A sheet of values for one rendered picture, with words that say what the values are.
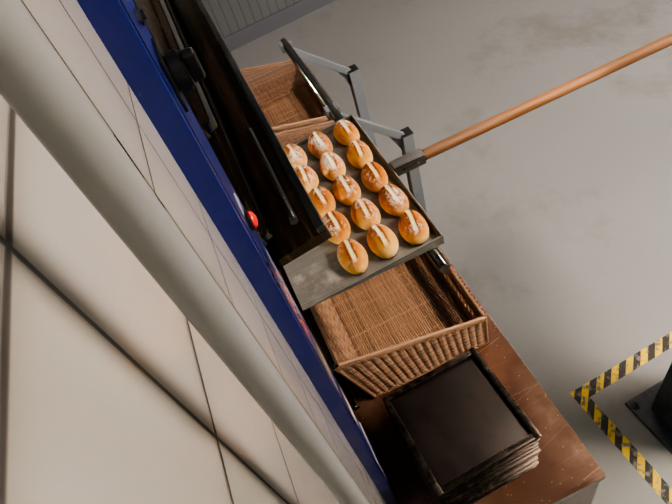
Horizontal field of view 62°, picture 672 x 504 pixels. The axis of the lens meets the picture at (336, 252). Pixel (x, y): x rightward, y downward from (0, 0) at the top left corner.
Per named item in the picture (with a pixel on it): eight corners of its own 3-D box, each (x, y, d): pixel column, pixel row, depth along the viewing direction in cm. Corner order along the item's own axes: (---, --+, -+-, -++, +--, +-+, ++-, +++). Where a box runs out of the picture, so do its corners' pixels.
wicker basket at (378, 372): (352, 412, 173) (330, 371, 152) (295, 283, 210) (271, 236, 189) (492, 343, 176) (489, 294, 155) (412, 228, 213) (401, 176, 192)
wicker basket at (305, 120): (251, 186, 251) (227, 138, 230) (222, 121, 288) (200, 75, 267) (350, 140, 254) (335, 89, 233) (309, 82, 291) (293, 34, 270)
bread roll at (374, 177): (357, 175, 150) (353, 160, 146) (380, 166, 151) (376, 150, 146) (370, 199, 144) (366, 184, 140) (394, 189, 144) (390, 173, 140)
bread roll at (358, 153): (343, 154, 157) (339, 139, 153) (365, 145, 157) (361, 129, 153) (355, 175, 151) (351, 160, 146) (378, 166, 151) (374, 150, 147)
